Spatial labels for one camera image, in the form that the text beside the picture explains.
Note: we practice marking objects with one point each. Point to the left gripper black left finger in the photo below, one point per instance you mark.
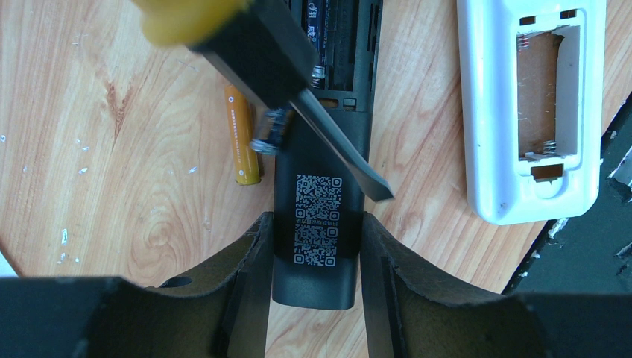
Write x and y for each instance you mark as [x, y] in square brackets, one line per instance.
[219, 308]

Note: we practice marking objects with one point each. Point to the black remote control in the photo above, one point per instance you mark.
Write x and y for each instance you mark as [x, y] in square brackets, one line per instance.
[318, 204]

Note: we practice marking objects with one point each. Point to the white remote battery bay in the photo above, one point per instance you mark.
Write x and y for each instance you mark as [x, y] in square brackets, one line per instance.
[532, 91]

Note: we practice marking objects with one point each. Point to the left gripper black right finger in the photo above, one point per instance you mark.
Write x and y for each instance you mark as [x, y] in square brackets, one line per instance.
[412, 308]

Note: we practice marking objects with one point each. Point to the yellow handled screwdriver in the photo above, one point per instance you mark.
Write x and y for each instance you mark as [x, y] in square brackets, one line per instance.
[259, 48]

